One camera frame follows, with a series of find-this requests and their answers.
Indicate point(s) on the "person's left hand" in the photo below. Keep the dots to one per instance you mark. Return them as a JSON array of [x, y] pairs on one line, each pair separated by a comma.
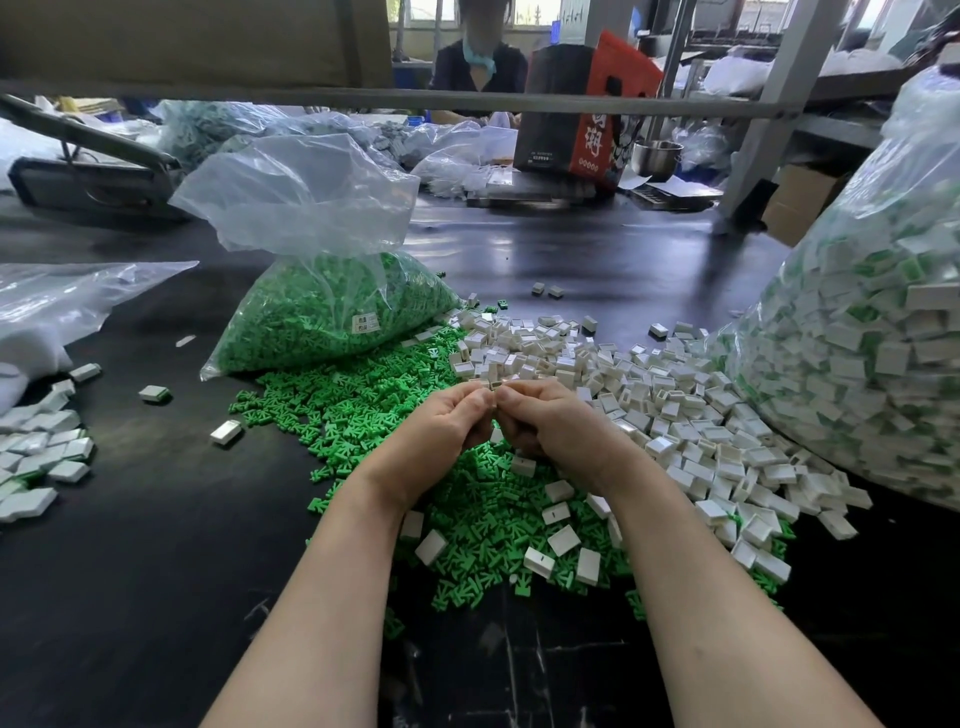
[[428, 443]]

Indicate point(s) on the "empty clear plastic bag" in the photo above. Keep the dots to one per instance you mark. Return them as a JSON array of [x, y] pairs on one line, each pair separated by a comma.
[[68, 290]]

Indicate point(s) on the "clear bag of pale parts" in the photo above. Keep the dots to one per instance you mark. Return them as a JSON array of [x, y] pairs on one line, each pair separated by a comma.
[[240, 128]]

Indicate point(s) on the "metal bowl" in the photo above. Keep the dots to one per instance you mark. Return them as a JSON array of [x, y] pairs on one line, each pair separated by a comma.
[[656, 158]]

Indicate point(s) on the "pile of assembled white pieces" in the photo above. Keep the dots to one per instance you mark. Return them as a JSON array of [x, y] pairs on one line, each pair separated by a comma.
[[42, 455]]

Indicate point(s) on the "white bags on shelf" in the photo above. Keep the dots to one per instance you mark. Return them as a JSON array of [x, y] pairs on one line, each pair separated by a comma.
[[780, 69]]

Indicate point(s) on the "grey metal shelf frame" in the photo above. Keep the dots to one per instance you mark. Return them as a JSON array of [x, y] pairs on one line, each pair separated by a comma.
[[300, 93]]

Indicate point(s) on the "person's right forearm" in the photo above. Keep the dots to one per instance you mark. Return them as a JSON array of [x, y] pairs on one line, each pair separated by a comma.
[[728, 630]]

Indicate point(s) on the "pile of green parts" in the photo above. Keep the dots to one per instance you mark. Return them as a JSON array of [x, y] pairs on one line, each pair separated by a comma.
[[323, 408]]

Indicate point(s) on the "crumpled white plastic bag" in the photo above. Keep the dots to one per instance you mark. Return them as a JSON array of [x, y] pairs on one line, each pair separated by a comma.
[[458, 162]]

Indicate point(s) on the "brown board panel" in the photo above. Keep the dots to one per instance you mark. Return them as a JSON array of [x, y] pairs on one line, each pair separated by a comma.
[[195, 39]]

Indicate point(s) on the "black and red box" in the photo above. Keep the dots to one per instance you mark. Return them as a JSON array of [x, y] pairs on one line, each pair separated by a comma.
[[567, 123]]

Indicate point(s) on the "white plastic sheet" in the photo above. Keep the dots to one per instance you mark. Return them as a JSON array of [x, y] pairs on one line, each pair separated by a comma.
[[18, 147]]

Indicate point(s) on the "bag of green clips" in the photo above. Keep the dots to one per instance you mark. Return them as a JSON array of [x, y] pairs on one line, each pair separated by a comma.
[[318, 312]]

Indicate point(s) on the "black table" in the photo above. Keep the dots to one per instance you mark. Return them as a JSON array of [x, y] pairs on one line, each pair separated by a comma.
[[165, 600]]

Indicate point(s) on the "white paper sheets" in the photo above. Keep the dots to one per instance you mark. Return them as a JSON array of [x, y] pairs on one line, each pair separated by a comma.
[[672, 188]]

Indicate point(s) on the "person's left forearm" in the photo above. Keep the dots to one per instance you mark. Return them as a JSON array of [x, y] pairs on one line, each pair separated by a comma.
[[315, 630]]

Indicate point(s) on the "large bag of white caps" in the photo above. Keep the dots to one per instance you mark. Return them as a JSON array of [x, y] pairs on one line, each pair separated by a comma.
[[878, 342]]

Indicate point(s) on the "cardboard box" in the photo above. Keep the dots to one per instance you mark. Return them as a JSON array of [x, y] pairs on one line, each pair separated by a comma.
[[803, 203]]

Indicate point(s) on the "pile of white plastic caps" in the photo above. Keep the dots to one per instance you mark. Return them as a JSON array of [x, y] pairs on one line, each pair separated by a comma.
[[713, 435]]

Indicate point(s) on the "person's right hand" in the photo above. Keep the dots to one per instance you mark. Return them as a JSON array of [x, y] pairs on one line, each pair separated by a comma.
[[578, 435]]

